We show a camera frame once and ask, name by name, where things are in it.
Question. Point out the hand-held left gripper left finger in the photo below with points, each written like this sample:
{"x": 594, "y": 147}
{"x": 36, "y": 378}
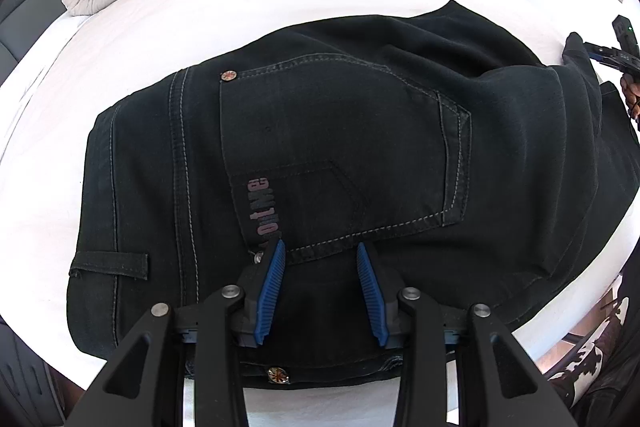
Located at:
{"x": 272, "y": 277}

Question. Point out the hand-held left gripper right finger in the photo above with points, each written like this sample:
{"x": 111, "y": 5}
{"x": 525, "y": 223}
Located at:
{"x": 372, "y": 287}

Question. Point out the grey padded headboard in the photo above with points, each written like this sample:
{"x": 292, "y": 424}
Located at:
{"x": 25, "y": 17}

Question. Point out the black white patterned clothing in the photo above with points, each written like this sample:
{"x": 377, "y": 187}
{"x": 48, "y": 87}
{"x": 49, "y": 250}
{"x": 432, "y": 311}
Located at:
{"x": 600, "y": 357}

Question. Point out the black denim pants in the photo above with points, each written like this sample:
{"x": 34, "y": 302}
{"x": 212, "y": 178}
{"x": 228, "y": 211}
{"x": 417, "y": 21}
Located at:
{"x": 350, "y": 132}

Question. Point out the person's right hand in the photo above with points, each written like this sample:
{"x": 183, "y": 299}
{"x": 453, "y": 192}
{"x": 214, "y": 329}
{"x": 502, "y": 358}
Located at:
{"x": 631, "y": 94}

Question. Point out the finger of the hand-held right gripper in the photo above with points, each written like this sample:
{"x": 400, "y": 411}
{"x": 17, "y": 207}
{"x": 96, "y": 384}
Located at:
{"x": 617, "y": 58}

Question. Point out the white bed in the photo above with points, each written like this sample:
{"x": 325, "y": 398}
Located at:
{"x": 150, "y": 47}

